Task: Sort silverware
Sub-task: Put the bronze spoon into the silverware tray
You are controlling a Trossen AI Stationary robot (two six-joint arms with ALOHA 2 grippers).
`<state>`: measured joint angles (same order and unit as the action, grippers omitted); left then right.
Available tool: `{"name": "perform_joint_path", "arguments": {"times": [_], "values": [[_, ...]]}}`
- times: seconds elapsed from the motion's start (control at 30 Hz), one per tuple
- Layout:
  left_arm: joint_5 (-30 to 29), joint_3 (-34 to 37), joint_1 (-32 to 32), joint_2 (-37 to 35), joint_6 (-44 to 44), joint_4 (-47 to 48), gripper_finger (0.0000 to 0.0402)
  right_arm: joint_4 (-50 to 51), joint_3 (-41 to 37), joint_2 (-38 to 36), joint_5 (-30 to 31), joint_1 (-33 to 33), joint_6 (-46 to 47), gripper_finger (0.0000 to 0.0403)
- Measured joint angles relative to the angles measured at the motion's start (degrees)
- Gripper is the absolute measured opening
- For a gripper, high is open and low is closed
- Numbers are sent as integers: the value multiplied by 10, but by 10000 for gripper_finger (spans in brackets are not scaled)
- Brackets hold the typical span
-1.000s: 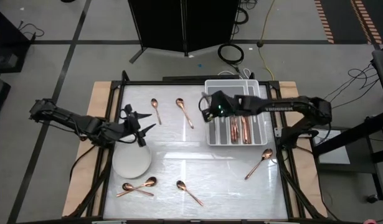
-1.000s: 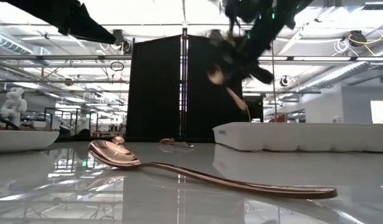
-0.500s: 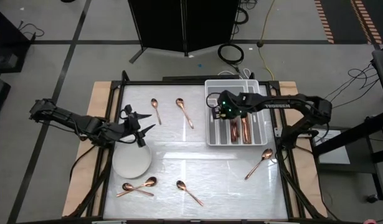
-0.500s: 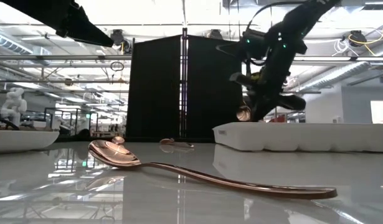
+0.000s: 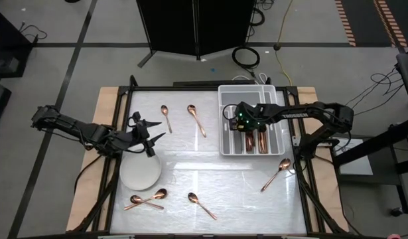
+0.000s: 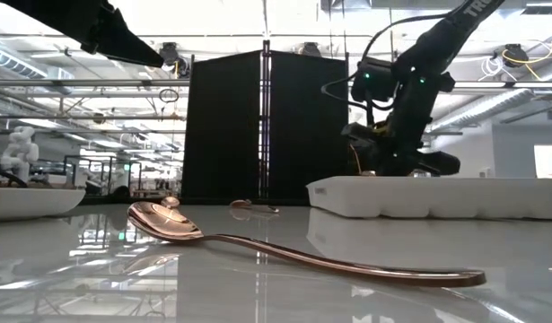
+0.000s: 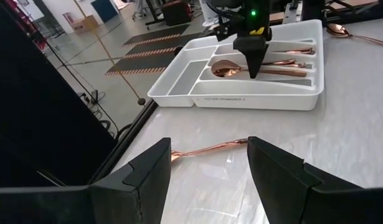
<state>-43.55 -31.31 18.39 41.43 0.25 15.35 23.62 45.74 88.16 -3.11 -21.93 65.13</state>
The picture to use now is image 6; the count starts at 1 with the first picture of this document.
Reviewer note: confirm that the bright white panel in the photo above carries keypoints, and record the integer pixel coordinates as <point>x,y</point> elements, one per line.
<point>549,161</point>

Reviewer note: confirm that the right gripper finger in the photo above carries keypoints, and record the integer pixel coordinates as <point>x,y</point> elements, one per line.
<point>370,148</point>
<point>439,163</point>

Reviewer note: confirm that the white robot figure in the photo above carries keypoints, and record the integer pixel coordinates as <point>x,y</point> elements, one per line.
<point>93,177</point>
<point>20,152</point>

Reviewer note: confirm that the small copper spoon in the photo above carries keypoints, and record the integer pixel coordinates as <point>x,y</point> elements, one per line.
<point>170,202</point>

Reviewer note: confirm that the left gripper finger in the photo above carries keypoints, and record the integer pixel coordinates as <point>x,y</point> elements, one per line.
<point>123,40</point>

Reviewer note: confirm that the black folding partition screen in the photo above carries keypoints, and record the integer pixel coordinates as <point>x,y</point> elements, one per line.
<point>221,134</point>

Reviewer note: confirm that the black curved object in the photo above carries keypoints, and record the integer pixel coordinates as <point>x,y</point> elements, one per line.
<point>6,173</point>

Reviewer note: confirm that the white round plate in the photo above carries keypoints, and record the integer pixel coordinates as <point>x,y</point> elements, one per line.
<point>33,204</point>

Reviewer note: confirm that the silver ventilation duct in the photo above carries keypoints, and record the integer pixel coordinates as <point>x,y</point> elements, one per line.
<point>15,65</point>
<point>491,105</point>

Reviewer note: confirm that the white plastic cutlery tray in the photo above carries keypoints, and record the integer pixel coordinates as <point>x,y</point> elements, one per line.
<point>414,197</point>

